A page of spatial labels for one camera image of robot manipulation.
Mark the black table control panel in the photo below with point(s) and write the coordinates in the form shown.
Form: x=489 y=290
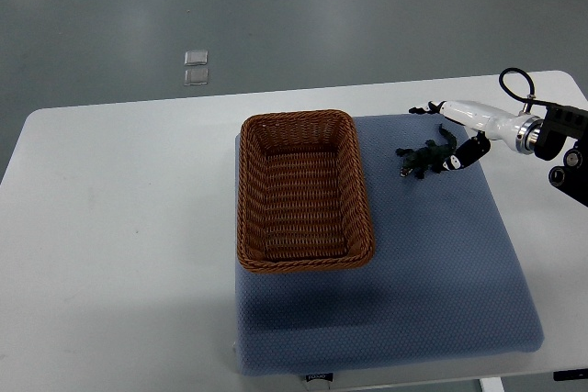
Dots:
x=570 y=375

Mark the blue grey foam mat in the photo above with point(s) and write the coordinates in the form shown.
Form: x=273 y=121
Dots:
x=444 y=281

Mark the brown wicker basket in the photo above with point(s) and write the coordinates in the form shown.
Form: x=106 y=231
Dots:
x=302 y=202

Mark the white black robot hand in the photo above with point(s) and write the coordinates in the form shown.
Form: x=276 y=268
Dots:
x=518 y=132

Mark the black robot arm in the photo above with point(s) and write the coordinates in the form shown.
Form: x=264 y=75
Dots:
x=564 y=130

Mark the upper floor socket plate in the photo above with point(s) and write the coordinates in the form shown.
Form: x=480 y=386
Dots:
x=196 y=57

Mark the table brand label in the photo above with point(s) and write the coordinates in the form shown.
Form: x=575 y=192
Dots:
x=328 y=378

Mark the dark toy crocodile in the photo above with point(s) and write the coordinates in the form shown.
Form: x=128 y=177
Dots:
x=430 y=157

